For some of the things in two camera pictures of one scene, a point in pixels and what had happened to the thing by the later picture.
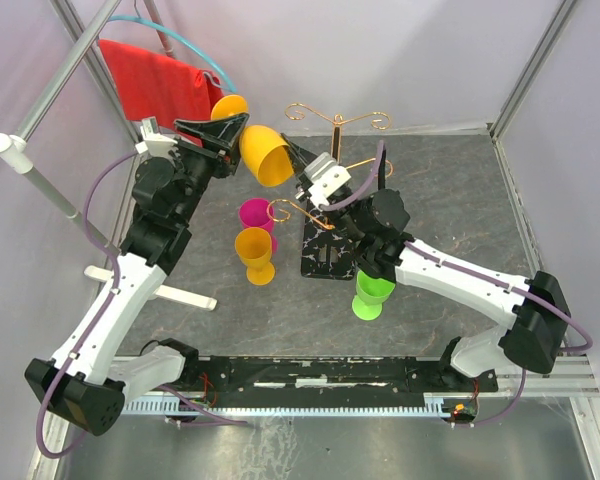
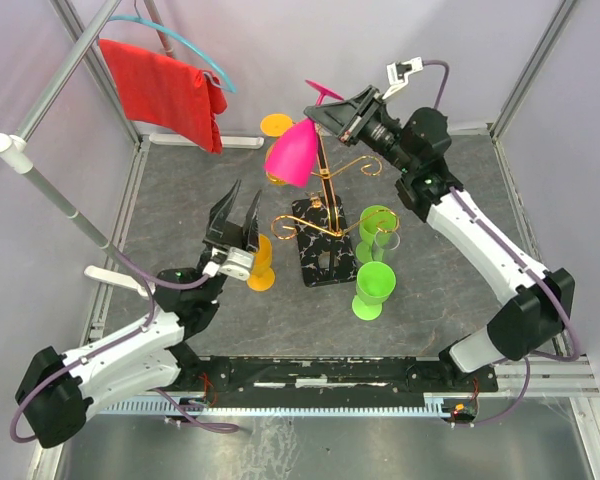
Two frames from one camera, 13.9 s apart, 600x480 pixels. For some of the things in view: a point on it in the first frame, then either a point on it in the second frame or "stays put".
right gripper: [302, 155] → [344, 117]
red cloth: [155, 88] stays put
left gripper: [221, 133] → [230, 234]
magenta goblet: [259, 213] → [292, 156]
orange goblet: [263, 150] → [274, 125]
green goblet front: [371, 293] stays put
